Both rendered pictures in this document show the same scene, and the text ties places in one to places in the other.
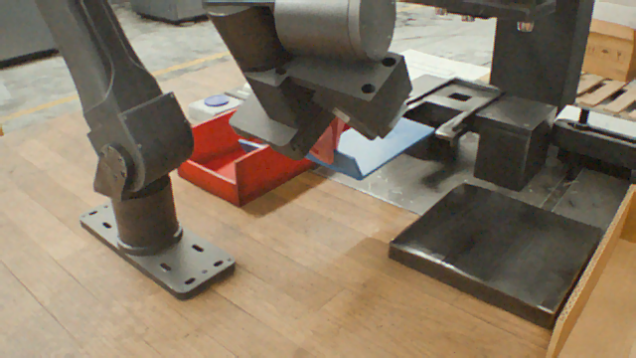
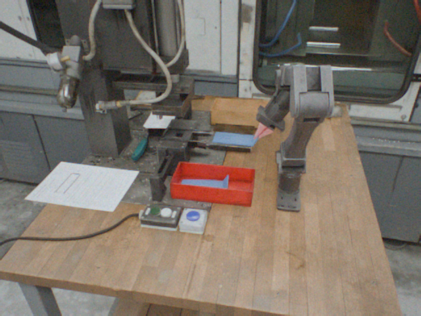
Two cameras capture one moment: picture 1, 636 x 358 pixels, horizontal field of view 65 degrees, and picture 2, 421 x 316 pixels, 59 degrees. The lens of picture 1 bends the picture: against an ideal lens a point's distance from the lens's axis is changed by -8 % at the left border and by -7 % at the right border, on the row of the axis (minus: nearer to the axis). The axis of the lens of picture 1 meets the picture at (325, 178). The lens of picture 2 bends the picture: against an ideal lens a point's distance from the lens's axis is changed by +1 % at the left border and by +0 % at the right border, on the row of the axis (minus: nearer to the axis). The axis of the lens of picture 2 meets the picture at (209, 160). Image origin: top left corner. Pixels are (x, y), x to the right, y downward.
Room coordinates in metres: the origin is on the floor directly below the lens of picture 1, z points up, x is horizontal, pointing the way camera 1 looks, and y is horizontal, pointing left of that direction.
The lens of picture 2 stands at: (1.10, 0.87, 1.64)
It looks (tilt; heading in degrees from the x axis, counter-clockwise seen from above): 34 degrees down; 242
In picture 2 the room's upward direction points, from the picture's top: 1 degrees counter-clockwise
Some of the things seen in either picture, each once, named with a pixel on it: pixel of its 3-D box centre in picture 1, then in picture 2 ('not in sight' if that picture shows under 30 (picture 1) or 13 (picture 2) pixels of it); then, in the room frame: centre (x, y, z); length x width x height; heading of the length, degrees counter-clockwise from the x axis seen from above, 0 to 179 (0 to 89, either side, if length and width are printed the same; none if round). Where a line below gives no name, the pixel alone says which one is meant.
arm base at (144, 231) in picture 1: (145, 212); (289, 180); (0.45, 0.18, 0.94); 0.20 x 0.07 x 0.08; 51
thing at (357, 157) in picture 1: (370, 132); (236, 135); (0.50, -0.05, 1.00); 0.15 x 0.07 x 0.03; 140
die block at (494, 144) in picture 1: (468, 130); (178, 143); (0.66, -0.19, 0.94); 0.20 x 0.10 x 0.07; 51
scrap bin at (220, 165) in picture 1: (276, 135); (213, 183); (0.65, 0.06, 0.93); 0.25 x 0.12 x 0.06; 141
